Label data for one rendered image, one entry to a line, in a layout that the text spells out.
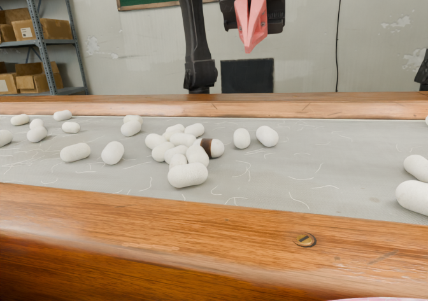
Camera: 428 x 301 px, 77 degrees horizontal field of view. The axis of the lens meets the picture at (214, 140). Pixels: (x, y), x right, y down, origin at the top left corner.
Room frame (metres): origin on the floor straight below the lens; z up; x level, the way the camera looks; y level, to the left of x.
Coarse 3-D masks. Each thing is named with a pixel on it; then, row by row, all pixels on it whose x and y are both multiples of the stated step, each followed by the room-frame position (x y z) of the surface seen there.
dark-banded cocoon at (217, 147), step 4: (196, 140) 0.29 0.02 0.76; (200, 140) 0.29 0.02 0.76; (212, 140) 0.29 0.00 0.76; (216, 140) 0.29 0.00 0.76; (192, 144) 0.29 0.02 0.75; (196, 144) 0.28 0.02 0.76; (212, 144) 0.28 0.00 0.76; (216, 144) 0.28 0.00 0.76; (220, 144) 0.28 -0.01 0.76; (212, 148) 0.28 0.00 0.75; (216, 148) 0.28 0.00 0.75; (220, 148) 0.28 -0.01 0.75; (212, 152) 0.28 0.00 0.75; (216, 152) 0.28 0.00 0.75; (220, 152) 0.28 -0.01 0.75; (212, 156) 0.28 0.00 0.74; (216, 156) 0.28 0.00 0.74
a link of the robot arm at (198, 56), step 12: (180, 0) 0.80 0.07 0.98; (192, 0) 0.78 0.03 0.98; (192, 12) 0.77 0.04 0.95; (192, 24) 0.77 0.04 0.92; (192, 36) 0.76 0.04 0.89; (204, 36) 0.78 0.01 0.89; (192, 48) 0.76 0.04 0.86; (204, 48) 0.77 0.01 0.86; (192, 60) 0.75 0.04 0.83; (204, 60) 0.76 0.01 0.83; (192, 72) 0.75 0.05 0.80; (204, 72) 0.75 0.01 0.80; (192, 84) 0.76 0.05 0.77; (204, 84) 0.77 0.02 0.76
